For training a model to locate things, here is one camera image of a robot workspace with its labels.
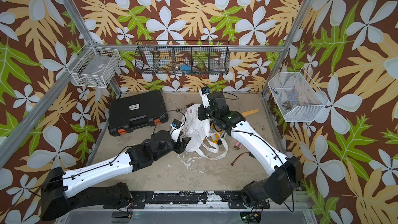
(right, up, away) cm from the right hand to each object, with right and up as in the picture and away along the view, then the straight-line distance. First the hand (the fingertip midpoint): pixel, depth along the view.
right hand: (198, 106), depth 77 cm
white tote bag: (+3, -19, +4) cm, 19 cm away
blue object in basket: (-8, +23, +16) cm, 29 cm away
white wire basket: (-58, +22, +9) cm, 62 cm away
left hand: (-5, -14, -3) cm, 15 cm away
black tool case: (-43, -4, +24) cm, 49 cm away
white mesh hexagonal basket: (+53, +4, +3) cm, 54 cm away
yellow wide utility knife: (+12, -20, +16) cm, 28 cm away
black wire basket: (-9, +31, +19) cm, 38 cm away
